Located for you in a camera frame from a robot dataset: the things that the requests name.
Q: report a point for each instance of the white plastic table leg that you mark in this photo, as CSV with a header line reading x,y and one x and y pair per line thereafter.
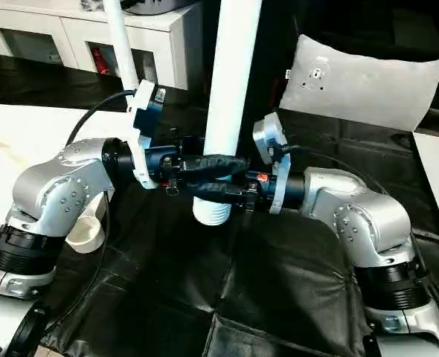
x,y
233,82
121,44

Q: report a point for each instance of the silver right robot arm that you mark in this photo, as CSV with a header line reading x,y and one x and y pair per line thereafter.
x,y
361,223

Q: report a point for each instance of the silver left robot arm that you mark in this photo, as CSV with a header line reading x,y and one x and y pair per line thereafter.
x,y
56,201

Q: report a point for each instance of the black work mat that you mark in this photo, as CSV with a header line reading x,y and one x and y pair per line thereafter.
x,y
279,297

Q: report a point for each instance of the small red bottle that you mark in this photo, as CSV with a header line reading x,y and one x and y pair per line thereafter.
x,y
98,62

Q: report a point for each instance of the white cabinet with glass doors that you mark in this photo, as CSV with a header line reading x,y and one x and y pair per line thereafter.
x,y
56,33

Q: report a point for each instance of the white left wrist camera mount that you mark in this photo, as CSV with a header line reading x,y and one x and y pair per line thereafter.
x,y
145,126

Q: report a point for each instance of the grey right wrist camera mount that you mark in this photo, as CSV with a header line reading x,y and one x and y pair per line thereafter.
x,y
273,152

